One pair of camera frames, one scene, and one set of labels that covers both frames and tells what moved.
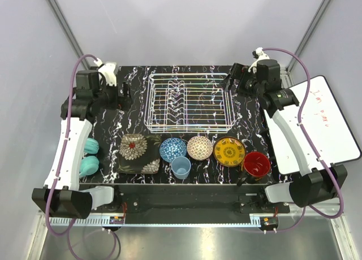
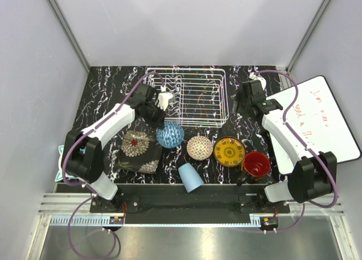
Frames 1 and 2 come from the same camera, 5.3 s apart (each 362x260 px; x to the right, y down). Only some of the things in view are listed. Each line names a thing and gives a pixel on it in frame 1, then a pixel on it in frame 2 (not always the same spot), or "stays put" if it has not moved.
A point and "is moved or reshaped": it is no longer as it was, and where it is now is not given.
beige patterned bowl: (199, 147) stays put
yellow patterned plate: (229, 151) stays put
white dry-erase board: (323, 119) stays put
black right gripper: (240, 73) to (234, 108)
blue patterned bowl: (172, 147) to (171, 136)
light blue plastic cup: (181, 167) is moved or reshaped
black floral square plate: (139, 154) stays put
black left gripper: (115, 103) to (159, 122)
